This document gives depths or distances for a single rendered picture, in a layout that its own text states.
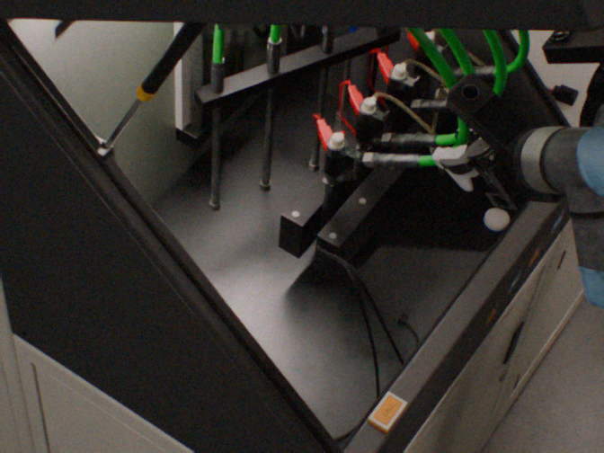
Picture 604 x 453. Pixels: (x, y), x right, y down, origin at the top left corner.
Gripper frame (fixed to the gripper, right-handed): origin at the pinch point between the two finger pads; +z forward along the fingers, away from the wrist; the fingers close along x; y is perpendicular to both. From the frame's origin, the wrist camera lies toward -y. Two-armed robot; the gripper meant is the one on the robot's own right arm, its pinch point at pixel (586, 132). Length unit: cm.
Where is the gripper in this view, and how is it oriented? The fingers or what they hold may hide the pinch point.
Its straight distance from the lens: 177.1
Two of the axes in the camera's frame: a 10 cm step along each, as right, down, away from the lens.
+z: -0.6, 6.0, 8.0
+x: 5.6, -6.4, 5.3
